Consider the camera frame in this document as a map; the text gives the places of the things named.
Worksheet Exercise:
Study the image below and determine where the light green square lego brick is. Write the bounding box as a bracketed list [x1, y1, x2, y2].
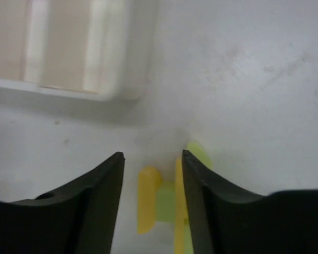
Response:
[155, 182, 175, 222]

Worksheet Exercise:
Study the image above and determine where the yellow long lego plate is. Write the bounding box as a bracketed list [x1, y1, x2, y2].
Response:
[174, 157, 188, 254]

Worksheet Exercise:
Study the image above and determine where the yellow curved lego brick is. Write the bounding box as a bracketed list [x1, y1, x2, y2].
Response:
[137, 167, 163, 234]

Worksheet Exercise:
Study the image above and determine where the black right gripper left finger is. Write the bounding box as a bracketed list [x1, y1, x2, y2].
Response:
[0, 152, 125, 253]

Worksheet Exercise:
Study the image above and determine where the light green curved lego brick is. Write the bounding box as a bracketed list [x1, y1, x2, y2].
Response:
[186, 141, 213, 169]

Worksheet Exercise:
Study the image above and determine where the white three-compartment container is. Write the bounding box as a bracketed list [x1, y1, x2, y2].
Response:
[0, 1, 158, 101]

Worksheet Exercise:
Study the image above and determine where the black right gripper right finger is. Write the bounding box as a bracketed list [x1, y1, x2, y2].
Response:
[182, 150, 318, 253]

